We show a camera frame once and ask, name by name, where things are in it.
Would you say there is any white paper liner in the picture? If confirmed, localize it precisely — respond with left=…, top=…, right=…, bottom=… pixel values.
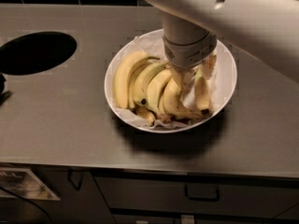
left=113, top=31, right=231, bottom=130

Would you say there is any small hidden yellow banana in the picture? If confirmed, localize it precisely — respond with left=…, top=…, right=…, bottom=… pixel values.
left=135, top=105, right=156, bottom=126

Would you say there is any framed picture on floor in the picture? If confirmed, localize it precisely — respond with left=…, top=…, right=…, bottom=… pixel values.
left=0, top=167, right=60, bottom=201

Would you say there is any white ceramic bowl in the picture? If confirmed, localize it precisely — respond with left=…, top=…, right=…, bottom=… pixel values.
left=104, top=28, right=238, bottom=133

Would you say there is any single yellow banana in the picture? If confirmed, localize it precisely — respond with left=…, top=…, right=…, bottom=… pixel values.
left=194, top=68, right=212, bottom=116

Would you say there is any grey cabinet drawer front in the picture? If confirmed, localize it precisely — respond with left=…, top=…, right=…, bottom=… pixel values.
left=96, top=177, right=299, bottom=218

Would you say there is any black round counter hole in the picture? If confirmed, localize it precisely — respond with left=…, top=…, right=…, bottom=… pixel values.
left=0, top=32, right=77, bottom=76

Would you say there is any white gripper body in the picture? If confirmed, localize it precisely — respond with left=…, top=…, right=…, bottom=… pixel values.
left=163, top=34, right=217, bottom=68

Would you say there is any black cabinet door handle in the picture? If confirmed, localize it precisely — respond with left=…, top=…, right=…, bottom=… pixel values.
left=67, top=169, right=84, bottom=191

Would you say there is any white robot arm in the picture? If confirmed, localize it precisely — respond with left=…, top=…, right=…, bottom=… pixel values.
left=145, top=0, right=299, bottom=82

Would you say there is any grey cabinet door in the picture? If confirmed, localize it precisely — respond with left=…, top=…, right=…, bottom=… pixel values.
left=36, top=167, right=115, bottom=224

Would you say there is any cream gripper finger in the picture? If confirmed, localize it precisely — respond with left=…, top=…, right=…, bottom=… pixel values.
left=170, top=64, right=195, bottom=91
left=199, top=53, right=217, bottom=79

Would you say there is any large left yellow banana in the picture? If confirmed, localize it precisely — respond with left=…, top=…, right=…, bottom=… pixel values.
left=112, top=50, right=159, bottom=109

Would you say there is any black drawer handle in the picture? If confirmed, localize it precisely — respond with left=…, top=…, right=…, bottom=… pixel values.
left=184, top=184, right=221, bottom=203

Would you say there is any thin inner yellow banana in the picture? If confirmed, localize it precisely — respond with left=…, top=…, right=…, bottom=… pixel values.
left=128, top=62, right=150, bottom=111

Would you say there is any black cable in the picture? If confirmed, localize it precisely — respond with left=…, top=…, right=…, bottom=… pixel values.
left=0, top=186, right=53, bottom=224

